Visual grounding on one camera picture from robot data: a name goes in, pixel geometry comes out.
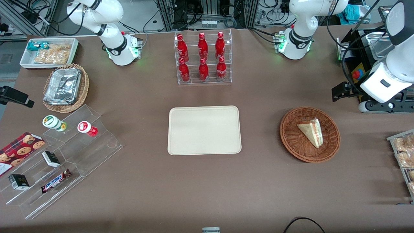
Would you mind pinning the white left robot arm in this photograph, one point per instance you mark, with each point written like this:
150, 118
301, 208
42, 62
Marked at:
297, 19

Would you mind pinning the white rectangular bin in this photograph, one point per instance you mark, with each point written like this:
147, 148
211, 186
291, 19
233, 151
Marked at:
26, 61

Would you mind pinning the snickers chocolate bar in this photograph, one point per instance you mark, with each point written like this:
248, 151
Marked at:
55, 181

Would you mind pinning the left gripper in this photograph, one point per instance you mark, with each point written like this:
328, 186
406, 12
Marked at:
355, 91

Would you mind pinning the red lidded jar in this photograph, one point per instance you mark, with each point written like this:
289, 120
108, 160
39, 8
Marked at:
84, 127

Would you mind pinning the red emergency stop button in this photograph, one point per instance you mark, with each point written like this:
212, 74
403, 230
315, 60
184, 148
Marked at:
356, 74

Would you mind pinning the wrapped brown pastry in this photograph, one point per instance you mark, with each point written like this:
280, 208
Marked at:
406, 159
404, 144

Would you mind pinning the red cola bottle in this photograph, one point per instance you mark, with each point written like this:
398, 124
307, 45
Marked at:
184, 71
182, 48
220, 46
221, 69
202, 47
203, 70

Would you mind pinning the aluminium foil tray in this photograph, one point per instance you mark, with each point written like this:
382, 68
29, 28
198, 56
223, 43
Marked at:
63, 85

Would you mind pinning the small grey box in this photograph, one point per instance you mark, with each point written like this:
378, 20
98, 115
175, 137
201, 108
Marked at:
211, 230

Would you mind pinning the clear acrylic bottle rack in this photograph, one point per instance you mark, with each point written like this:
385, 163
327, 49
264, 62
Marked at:
212, 81

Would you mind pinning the teal snack packet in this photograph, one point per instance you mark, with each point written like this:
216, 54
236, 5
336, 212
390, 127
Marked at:
34, 46

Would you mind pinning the small black white box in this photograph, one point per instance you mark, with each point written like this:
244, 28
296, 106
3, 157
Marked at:
51, 158

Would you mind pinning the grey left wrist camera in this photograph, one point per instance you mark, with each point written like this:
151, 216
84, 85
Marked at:
364, 106

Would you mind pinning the green lidded jar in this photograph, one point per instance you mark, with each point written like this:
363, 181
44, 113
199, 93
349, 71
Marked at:
51, 121

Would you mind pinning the stainless steel pan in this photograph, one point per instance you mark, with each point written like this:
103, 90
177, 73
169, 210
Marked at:
380, 47

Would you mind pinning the teal plastic bag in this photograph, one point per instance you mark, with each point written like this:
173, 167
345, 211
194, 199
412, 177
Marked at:
352, 14

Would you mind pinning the round brown wicker basket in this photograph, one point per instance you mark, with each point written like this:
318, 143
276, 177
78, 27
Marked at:
291, 142

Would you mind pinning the triangle sandwich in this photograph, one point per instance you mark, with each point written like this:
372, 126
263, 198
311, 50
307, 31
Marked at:
312, 132

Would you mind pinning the clear acrylic step shelf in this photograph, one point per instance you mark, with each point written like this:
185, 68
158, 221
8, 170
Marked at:
90, 155

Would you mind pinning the black food warmer machine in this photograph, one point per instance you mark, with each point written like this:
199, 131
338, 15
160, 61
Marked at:
351, 61

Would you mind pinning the tray of packaged pastries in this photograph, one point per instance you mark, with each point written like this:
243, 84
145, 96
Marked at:
401, 170

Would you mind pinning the red cookie box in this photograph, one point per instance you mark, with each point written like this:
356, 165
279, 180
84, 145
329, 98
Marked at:
19, 150

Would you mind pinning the light wicker basket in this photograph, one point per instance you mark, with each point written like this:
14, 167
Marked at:
84, 85

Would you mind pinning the white terminal block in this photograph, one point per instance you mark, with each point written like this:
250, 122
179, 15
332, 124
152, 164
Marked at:
209, 23

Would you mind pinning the beige plastic tray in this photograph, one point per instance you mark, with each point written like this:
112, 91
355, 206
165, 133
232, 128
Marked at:
203, 129

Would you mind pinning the clear bag of crackers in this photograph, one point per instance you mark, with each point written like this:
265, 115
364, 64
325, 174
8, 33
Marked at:
51, 57
61, 47

